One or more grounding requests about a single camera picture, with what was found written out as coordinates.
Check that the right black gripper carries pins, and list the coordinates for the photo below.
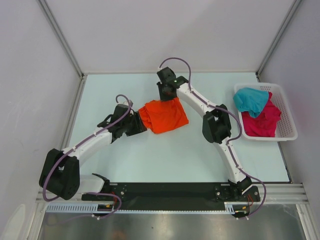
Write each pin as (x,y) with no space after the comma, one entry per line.
(163,96)

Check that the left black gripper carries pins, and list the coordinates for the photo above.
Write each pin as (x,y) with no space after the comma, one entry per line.
(139,126)

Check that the orange t-shirt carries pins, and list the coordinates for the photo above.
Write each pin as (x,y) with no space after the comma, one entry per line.
(163,116)

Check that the teal t-shirt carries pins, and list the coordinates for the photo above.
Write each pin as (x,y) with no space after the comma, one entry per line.
(251,100)

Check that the white plastic basket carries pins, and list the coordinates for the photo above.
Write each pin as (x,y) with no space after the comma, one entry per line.
(285,129)

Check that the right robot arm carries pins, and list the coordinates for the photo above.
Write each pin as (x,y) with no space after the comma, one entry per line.
(216,124)

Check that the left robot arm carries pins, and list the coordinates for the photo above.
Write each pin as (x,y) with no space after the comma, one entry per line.
(61,176)

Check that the magenta t-shirt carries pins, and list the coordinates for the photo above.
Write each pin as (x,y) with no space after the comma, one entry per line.
(265,124)

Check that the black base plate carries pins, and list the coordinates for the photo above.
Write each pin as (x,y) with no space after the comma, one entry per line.
(178,195)

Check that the white slotted cable duct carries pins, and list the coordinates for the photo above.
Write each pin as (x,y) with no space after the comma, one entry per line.
(102,209)

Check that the left rear frame post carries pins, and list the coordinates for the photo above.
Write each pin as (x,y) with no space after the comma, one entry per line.
(47,12)

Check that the frame post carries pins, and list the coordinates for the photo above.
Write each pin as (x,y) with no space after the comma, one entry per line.
(47,12)
(289,16)

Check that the right rear frame post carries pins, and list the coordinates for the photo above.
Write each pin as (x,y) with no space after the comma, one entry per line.
(289,16)

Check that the aluminium frame rail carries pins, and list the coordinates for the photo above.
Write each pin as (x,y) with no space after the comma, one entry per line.
(276,193)

